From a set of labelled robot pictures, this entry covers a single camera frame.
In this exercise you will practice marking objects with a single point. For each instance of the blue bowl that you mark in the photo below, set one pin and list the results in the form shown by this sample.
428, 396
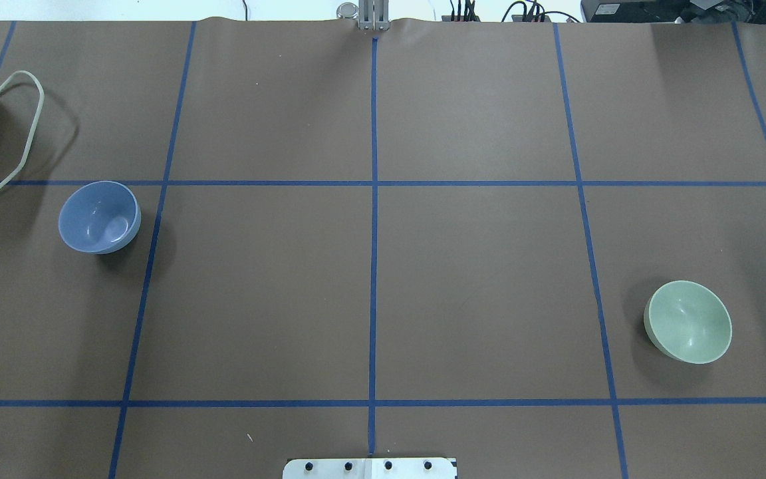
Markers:
100, 218

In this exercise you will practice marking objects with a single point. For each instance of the green bowl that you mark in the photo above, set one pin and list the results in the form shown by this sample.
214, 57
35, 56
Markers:
687, 322

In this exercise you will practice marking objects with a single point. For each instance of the brown paper table mat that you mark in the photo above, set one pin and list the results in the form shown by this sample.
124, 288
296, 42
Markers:
438, 240

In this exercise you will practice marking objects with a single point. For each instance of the black power strip with plugs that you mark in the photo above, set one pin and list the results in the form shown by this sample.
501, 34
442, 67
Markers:
504, 11

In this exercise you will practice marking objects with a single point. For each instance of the black electronics box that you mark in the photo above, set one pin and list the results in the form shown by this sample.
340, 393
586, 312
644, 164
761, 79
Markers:
702, 12

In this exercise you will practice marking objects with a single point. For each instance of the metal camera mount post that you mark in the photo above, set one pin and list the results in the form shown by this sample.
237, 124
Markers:
369, 15

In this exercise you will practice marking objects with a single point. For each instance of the white metal base plate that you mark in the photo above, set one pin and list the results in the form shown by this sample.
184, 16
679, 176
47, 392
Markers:
406, 467

